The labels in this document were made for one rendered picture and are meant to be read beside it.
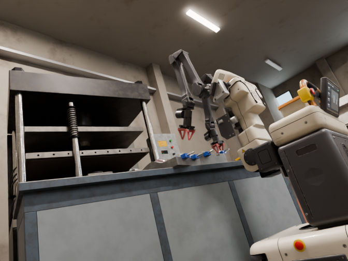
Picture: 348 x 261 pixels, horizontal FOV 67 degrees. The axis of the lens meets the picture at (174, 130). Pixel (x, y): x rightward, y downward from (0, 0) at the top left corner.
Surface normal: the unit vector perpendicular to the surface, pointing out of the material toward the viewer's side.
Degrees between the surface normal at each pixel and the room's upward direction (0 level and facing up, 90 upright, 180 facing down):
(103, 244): 90
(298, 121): 90
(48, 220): 90
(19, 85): 90
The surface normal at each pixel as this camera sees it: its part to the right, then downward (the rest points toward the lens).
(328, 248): -0.70, -0.09
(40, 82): 0.50, -0.44
